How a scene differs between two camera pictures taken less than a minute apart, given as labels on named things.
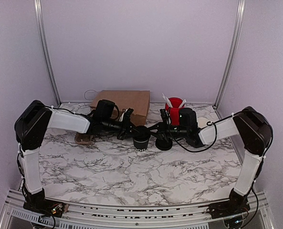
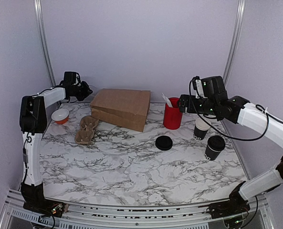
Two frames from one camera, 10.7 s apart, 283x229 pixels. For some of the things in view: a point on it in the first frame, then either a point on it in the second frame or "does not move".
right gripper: (161, 133) -> (191, 109)
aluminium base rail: (14, 215) does not move
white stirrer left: (167, 99) does not move
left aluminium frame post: (44, 40) does not move
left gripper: (125, 132) -> (87, 91)
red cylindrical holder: (175, 102) does not move
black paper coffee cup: (141, 146) -> (210, 154)
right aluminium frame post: (240, 12) does not move
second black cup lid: (163, 144) does not move
